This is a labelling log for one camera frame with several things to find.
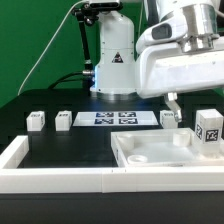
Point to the white square table top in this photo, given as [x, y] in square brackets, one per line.
[163, 148]

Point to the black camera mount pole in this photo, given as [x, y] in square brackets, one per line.
[86, 16]

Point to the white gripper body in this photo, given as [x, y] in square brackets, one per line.
[164, 68]

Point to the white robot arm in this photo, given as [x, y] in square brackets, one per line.
[192, 24]

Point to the white U-shaped fence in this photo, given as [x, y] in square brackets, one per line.
[100, 180]

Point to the white sheet with tags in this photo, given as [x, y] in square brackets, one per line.
[115, 118]

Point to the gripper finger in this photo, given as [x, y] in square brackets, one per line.
[170, 100]

